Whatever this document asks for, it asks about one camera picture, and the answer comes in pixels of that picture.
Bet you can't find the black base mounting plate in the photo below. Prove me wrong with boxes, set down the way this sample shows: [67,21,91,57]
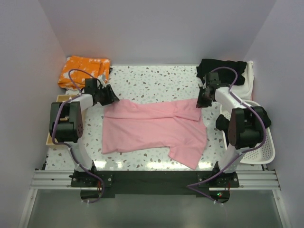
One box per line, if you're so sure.
[69,171,240,200]

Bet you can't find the aluminium rail frame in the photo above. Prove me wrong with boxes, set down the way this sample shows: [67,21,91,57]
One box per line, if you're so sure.
[31,156,280,190]

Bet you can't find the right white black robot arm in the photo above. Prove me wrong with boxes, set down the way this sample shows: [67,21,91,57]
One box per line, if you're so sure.
[196,67,266,187]

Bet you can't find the white plastic laundry basket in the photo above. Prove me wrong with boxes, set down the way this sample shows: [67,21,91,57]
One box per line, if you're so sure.
[219,100,276,165]

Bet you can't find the pink t-shirt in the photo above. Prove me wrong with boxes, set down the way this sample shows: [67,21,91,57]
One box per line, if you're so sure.
[102,99,207,170]

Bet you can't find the wooden compartment tray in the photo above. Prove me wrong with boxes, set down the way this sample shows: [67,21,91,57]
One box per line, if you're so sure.
[46,95,81,149]

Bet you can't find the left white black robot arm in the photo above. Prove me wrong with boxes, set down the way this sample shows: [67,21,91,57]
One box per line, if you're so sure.
[49,78,119,186]

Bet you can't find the orange white folded t-shirt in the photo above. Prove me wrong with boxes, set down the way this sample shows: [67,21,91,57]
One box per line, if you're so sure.
[57,56,111,90]

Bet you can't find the black t-shirt in basket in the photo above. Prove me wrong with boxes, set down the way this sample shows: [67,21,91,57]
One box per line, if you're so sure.
[215,108,272,133]

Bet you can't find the black folded t-shirt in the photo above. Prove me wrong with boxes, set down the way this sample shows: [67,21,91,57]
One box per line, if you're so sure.
[196,58,247,86]

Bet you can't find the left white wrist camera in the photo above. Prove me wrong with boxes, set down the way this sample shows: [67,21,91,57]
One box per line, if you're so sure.
[98,74,108,86]

